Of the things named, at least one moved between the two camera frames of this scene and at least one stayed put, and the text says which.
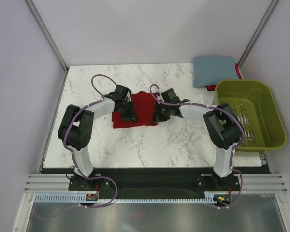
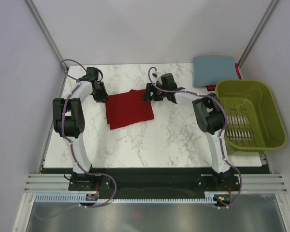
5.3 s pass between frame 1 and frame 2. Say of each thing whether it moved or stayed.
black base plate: stayed
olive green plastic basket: stayed
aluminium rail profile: stayed
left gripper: moved
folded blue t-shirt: stayed
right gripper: moved
